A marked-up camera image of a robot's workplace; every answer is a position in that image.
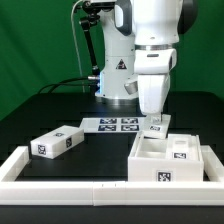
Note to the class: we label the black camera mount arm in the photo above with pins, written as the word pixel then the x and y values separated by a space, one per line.
pixel 91 19

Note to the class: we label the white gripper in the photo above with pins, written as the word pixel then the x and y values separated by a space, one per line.
pixel 153 91

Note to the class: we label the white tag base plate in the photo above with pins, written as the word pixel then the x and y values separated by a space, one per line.
pixel 112 125

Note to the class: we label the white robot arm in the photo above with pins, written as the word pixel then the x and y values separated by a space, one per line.
pixel 139 39

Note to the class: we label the white cabinet body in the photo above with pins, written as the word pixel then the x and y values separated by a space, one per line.
pixel 147 162

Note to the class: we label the white cabinet top block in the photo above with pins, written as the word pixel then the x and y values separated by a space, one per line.
pixel 56 142

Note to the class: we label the white U-shaped fence frame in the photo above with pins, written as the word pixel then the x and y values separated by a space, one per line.
pixel 12 192

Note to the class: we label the white cabinet door panel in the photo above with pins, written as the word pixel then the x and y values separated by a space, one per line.
pixel 157 130
pixel 182 146

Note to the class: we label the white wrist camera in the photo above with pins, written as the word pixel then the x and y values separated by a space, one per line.
pixel 131 87

